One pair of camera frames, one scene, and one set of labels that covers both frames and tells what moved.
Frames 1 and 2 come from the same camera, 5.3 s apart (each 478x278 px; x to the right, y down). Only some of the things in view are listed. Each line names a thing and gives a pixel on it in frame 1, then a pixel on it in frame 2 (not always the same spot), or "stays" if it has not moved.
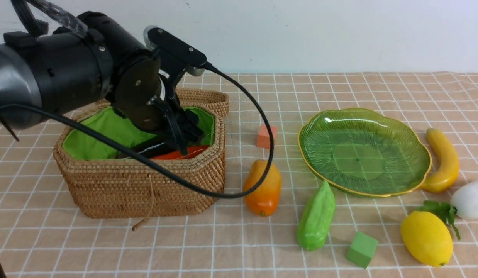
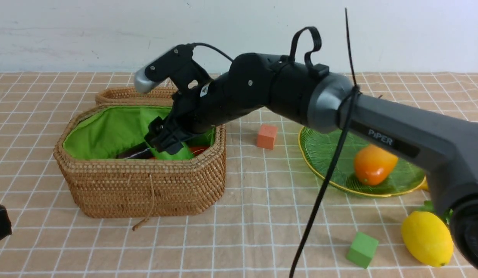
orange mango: [263, 200] to [373, 164]
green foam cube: [362, 250] stays
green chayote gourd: [317, 218] to [185, 153]
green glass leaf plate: [363, 152] stays
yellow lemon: [427, 238] stays
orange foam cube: [263, 137] stays
